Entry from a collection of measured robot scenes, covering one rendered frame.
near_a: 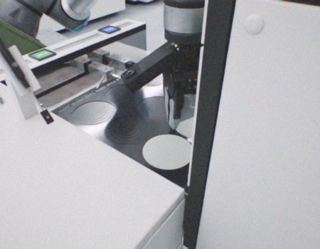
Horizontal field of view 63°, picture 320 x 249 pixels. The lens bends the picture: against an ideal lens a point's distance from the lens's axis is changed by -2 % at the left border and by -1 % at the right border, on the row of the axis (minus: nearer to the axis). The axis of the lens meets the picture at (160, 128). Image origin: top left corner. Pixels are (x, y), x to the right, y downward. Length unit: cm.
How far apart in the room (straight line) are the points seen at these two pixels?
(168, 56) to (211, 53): 22
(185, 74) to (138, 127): 18
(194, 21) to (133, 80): 14
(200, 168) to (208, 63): 14
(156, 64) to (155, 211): 25
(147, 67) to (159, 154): 17
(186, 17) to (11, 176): 35
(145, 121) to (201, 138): 31
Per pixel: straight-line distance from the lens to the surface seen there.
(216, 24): 24
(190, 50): 48
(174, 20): 45
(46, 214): 39
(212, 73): 26
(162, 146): 54
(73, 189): 40
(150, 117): 62
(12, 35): 107
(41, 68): 79
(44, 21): 389
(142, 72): 47
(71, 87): 81
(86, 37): 94
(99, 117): 63
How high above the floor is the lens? 126
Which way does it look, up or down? 39 degrees down
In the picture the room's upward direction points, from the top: straight up
